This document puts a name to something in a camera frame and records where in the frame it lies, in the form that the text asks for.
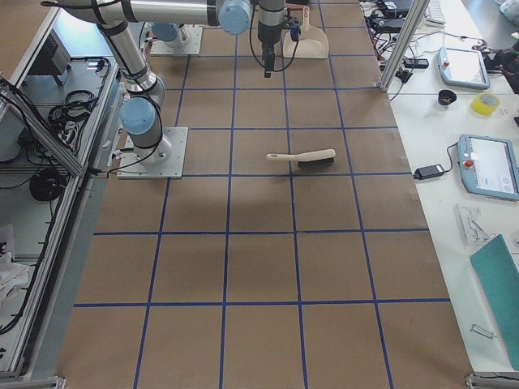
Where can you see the teach pendant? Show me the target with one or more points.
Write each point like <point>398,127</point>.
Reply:
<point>464,68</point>
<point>488,166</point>

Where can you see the black power adapter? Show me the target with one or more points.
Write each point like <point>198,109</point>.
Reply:
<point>429,172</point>

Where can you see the far teach pendant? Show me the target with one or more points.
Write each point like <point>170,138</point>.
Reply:
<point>464,68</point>

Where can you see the green cutting mat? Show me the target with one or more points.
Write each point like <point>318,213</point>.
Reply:
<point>498,275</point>

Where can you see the beige dustpan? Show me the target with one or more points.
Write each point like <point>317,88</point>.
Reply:
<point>304,40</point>

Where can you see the aluminium frame post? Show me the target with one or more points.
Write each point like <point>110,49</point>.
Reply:
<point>408,30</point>

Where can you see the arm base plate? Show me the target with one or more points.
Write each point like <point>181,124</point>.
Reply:
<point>159,48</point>
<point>166,161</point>

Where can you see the beige hand brush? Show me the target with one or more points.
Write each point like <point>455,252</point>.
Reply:
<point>306,159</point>

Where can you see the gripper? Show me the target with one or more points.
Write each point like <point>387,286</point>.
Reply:
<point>267,35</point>

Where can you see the near teach pendant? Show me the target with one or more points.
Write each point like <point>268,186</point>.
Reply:
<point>488,166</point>

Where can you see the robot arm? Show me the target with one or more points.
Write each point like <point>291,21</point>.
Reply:
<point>112,18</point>
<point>171,34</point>

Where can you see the yellow tape roll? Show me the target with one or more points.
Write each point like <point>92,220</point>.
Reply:
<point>484,104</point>

